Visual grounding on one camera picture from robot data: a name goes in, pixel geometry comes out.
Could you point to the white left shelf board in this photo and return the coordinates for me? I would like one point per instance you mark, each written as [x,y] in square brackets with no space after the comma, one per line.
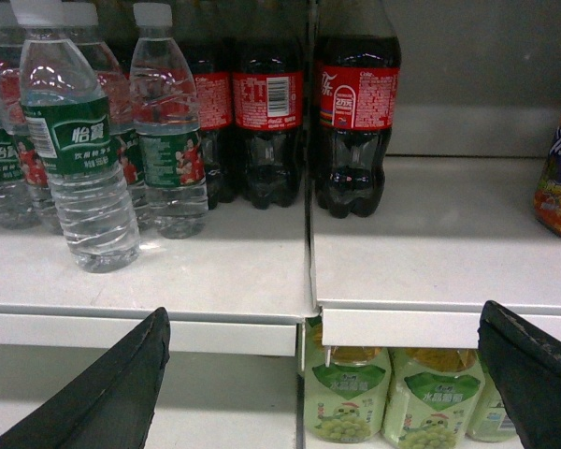
[239,287]

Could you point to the white shelf board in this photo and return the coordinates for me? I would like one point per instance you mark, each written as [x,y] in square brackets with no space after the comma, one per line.
[239,287]
[449,235]

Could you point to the cola bottle with barcode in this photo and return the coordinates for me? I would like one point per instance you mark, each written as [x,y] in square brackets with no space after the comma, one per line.
[268,101]

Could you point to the water bottle right of front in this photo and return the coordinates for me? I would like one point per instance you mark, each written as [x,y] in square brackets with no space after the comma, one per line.
[166,118]

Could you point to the water bottle behind front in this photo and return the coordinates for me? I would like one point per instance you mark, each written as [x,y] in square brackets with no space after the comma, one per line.
[82,21]

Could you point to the green grape drink right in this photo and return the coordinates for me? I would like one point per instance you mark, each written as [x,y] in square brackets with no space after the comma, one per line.
[490,421]

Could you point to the front water bottle green label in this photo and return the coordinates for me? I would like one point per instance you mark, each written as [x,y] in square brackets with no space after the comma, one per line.
[67,116]

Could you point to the green grape drink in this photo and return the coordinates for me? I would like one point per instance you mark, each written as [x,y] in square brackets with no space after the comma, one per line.
[346,388]
[431,397]
[490,421]

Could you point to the cola bottle behind water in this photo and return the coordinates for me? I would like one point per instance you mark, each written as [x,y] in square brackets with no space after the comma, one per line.
[213,84]

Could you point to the green grape drink left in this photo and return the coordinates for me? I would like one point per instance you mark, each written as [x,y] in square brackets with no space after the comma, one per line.
[346,388]

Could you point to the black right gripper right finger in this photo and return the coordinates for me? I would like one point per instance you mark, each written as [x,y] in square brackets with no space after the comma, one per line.
[525,365]

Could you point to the cola bottle right shelf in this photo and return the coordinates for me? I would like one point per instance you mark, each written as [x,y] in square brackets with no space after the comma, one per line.
[357,59]

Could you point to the green grape drink middle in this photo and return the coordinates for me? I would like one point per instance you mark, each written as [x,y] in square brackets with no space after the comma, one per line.
[431,397]

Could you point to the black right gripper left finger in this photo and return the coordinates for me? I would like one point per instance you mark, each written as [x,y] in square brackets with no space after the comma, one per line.
[109,405]

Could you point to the white right shelf board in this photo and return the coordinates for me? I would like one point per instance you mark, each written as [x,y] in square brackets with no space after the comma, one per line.
[449,235]

